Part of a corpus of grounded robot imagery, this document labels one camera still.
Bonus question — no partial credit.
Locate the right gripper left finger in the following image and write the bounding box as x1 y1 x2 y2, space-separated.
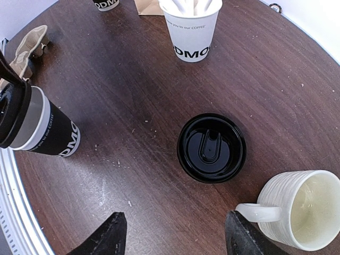
68 212 127 255

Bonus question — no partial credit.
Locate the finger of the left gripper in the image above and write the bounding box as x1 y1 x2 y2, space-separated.
1 52 26 88

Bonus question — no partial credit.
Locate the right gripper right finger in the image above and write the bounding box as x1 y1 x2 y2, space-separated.
225 211 288 255

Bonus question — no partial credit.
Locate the black cup lid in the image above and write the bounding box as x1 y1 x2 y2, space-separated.
1 81 32 148

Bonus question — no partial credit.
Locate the black coffee cup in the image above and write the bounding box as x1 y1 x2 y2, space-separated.
10 86 81 157

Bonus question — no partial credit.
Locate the cardboard cup carrier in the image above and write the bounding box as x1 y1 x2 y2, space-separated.
9 24 50 81

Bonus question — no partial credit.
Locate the cream ceramic mug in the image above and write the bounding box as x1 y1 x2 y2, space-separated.
235 170 339 251

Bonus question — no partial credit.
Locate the stack of black lids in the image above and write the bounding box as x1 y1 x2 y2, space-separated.
176 113 247 184

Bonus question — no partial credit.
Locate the stack of paper cups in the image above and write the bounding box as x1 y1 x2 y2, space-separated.
93 0 120 12

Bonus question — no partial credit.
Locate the brown paper bag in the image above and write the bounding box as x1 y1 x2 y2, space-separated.
134 0 164 16

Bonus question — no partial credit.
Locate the white cup holding straws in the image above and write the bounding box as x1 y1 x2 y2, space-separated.
159 0 223 63

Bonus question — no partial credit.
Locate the wrapped straws bundle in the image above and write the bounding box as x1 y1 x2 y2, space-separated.
172 0 213 15

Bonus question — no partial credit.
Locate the aluminium frame rail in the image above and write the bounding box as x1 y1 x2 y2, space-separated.
1 148 54 254

